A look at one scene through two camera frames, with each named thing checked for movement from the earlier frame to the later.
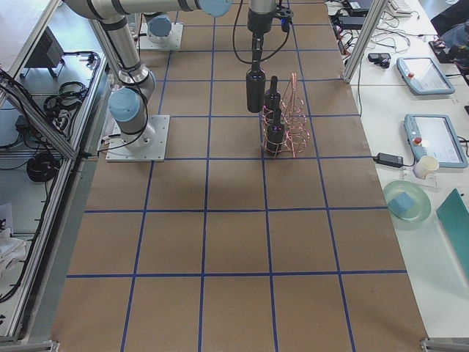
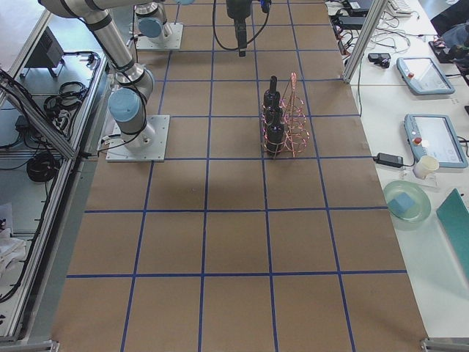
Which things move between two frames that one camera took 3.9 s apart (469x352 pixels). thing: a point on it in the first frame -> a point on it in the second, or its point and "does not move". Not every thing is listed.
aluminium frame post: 377,8 does not move
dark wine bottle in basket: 275,138 does not move
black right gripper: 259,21 -> 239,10
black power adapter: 389,160 does not move
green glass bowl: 407,200 does not move
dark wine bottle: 256,88 -> 273,118
